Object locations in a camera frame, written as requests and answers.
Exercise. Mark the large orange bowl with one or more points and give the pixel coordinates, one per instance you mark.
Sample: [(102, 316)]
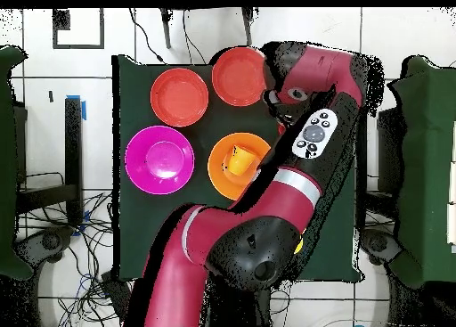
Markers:
[(221, 181)]

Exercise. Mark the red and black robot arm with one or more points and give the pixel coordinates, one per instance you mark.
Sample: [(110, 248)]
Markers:
[(221, 234)]

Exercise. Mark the black square frame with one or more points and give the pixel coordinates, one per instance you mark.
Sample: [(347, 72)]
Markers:
[(61, 20)]

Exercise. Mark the black upright bar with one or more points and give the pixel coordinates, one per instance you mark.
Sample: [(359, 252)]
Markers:
[(362, 206)]

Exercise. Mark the large pink bowl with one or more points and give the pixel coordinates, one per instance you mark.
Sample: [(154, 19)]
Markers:
[(159, 160)]

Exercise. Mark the orange cup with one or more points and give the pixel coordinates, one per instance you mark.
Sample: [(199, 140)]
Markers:
[(240, 161)]

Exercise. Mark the yellow cup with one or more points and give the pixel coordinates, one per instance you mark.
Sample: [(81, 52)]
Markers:
[(299, 245)]

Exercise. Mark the black stand leg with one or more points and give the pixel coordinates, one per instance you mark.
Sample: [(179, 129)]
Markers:
[(166, 31), (248, 27)]

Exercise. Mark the large red bowl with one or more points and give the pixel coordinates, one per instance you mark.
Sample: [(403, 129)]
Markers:
[(238, 75), (179, 97)]

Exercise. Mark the green cloth covered table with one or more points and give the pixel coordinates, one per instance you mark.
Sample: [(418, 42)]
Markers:
[(427, 127), (9, 163)]

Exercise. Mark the black power strip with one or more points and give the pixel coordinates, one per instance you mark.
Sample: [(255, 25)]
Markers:
[(115, 291)]

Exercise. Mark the red cup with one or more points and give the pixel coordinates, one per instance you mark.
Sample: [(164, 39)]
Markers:
[(281, 129)]

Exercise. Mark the black table base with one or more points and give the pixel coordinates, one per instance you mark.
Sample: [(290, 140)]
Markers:
[(242, 305)]

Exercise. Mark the black post with blue tape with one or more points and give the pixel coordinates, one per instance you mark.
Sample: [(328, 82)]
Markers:
[(73, 145)]

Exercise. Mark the dark green table cloth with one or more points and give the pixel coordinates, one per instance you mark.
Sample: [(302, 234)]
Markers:
[(160, 216)]

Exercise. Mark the black round device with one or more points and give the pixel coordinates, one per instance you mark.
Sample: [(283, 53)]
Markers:
[(377, 242), (50, 242)]

